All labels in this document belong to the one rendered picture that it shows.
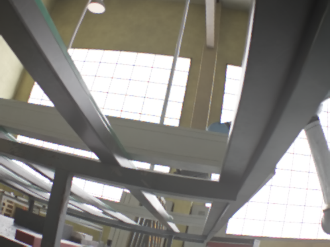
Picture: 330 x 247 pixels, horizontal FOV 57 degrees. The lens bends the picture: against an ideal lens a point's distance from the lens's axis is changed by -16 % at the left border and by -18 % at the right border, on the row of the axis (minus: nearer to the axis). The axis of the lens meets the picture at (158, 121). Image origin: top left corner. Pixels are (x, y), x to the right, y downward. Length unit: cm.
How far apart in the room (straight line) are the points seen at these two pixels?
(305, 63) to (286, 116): 9
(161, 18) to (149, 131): 1072
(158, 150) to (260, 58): 48
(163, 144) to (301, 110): 46
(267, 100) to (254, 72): 5
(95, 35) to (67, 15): 168
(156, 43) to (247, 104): 1048
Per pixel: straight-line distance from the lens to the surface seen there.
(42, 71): 36
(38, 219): 187
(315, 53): 22
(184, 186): 64
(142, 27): 1125
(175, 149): 71
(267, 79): 29
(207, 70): 975
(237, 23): 1133
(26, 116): 82
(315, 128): 173
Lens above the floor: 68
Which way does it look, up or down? 21 degrees up
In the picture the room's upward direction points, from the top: 12 degrees clockwise
